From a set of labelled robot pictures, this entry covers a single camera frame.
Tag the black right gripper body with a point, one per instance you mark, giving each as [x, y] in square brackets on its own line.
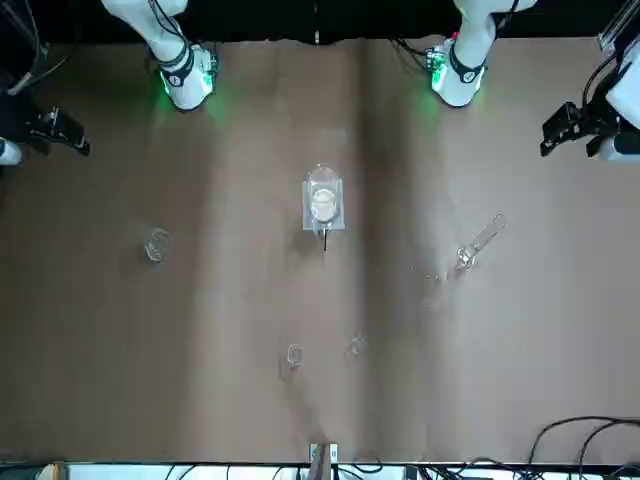
[55, 132]

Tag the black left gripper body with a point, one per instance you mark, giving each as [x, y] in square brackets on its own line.
[562, 125]

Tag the glass graduated cylinder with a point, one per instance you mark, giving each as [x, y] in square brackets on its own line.
[482, 240]

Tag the glass conical flask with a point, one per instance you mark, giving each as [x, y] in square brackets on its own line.
[156, 246]

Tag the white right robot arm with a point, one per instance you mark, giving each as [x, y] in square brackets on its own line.
[172, 42]

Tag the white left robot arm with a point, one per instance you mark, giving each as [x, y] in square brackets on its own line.
[467, 50]

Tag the large glass beaker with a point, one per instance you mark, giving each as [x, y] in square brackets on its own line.
[324, 172]

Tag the black tripod stand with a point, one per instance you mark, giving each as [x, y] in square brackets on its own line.
[326, 242]

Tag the small glass beaker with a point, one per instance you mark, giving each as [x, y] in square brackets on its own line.
[356, 347]
[295, 356]

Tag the aluminium frame post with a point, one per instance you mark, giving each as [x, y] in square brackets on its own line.
[612, 35]

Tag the aluminium camera post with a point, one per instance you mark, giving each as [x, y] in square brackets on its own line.
[322, 457]

